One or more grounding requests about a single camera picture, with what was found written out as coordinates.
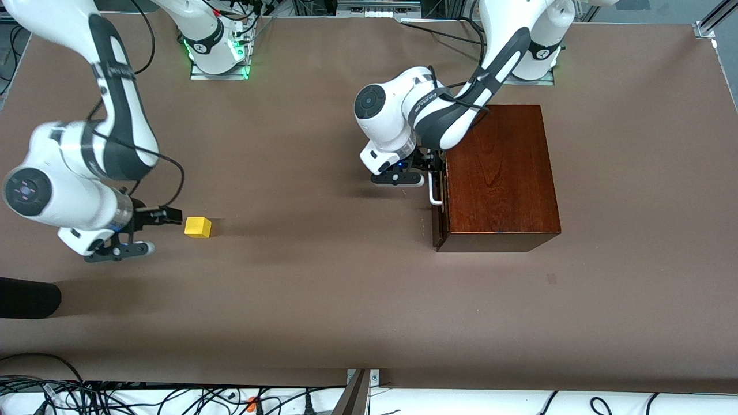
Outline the aluminium profile with bracket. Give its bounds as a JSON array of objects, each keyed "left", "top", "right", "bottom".
[{"left": 694, "top": 0, "right": 738, "bottom": 40}]

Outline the long black cable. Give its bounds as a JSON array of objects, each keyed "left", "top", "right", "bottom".
[{"left": 401, "top": 21, "right": 486, "bottom": 48}]

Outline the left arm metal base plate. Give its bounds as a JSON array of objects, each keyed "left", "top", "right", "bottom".
[{"left": 495, "top": 66, "right": 555, "bottom": 86}]

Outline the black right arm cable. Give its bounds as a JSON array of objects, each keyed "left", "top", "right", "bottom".
[{"left": 86, "top": 0, "right": 186, "bottom": 211}]

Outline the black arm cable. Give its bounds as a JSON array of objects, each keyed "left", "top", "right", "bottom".
[
  {"left": 86, "top": 0, "right": 186, "bottom": 211},
  {"left": 430, "top": 65, "right": 492, "bottom": 126}
]

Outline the black cylindrical object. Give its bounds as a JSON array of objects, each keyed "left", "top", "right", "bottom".
[{"left": 0, "top": 277, "right": 62, "bottom": 319}]

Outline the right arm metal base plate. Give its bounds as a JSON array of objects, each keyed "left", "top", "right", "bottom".
[{"left": 190, "top": 58, "right": 250, "bottom": 81}]

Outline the wooden drawer with white handle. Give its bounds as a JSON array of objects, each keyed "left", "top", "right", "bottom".
[{"left": 428, "top": 154, "right": 450, "bottom": 248}]

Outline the dark aluminium post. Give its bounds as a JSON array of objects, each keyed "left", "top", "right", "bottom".
[{"left": 332, "top": 369, "right": 381, "bottom": 415}]

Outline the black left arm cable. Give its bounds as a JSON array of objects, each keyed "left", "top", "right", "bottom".
[{"left": 430, "top": 65, "right": 492, "bottom": 126}]

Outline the grey power strip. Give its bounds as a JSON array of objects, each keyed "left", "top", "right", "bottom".
[{"left": 337, "top": 0, "right": 421, "bottom": 18}]

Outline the black cable bundle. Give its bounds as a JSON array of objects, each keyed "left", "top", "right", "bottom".
[{"left": 0, "top": 353, "right": 347, "bottom": 415}]

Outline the yellow block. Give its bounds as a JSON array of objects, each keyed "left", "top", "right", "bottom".
[{"left": 184, "top": 217, "right": 212, "bottom": 239}]

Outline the brown table cover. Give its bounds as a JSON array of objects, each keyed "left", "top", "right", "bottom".
[{"left": 0, "top": 13, "right": 738, "bottom": 395}]

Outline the dark brown wooden cabinet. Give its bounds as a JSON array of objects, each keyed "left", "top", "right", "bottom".
[{"left": 435, "top": 104, "right": 562, "bottom": 253}]

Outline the red-tipped cable cluster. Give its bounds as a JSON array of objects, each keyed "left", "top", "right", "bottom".
[{"left": 210, "top": 0, "right": 278, "bottom": 36}]

